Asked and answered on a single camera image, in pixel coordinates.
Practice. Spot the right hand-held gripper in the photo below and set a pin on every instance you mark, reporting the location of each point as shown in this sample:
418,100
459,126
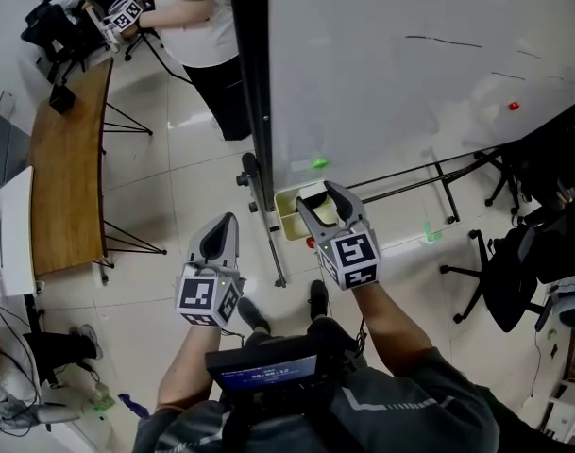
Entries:
355,253

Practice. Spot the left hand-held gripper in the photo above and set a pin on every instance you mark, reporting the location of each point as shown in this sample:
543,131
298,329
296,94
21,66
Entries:
197,295

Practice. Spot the cream plastic box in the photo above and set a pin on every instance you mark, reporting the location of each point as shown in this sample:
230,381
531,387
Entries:
289,227

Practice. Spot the person's right forearm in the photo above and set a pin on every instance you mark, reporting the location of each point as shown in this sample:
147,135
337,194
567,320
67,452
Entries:
391,328

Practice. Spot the person's left forearm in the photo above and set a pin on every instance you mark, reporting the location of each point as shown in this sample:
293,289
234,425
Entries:
188,371

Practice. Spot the large whiteboard on black stand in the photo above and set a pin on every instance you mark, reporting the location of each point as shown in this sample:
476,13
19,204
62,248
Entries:
386,88

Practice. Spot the green round magnet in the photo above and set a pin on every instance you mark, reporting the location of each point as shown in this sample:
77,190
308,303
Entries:
321,162

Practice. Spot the person's black shoe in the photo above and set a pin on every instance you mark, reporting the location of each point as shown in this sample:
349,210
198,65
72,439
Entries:
318,300
253,314

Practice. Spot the green floor tape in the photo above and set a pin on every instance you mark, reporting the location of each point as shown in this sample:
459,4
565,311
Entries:
431,234

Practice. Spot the person's black trousers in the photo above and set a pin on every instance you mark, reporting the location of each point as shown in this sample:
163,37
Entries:
334,338

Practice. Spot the black chest-mounted screen device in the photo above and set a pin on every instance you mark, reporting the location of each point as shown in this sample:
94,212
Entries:
263,375

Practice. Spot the wooden table with black legs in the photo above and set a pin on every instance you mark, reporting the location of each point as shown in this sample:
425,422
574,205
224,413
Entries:
65,182

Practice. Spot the blue cloth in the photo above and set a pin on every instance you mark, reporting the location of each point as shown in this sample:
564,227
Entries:
133,406

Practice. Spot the green plastic object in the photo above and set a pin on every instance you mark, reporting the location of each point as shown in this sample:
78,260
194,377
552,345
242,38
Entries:
104,401

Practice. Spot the white desk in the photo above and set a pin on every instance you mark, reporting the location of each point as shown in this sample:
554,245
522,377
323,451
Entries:
13,234

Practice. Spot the person's grey shirt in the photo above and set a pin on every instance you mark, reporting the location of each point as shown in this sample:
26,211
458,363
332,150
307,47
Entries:
410,413

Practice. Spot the black office chair with jacket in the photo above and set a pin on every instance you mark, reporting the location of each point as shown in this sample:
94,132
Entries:
542,172

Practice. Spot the black pen holder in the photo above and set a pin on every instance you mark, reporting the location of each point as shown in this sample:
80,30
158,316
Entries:
62,98

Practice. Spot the grey refrigerator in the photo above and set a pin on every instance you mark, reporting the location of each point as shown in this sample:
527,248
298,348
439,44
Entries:
4,144

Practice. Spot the grey backpack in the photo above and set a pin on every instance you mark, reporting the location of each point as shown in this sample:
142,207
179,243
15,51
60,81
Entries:
572,305

